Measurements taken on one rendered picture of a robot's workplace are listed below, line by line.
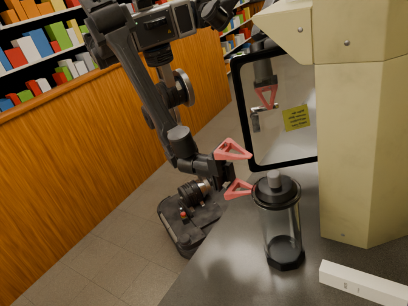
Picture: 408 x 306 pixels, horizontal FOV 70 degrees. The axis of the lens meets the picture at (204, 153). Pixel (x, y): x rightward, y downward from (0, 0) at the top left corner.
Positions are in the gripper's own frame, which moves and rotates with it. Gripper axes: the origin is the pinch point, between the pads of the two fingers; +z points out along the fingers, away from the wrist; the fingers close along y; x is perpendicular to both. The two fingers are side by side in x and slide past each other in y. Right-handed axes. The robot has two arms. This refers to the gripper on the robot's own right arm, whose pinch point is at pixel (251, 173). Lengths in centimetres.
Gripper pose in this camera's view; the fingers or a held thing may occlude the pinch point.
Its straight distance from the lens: 66.6
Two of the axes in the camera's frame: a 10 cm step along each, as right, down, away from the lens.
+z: 8.2, 1.3, -5.6
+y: -2.2, -8.3, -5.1
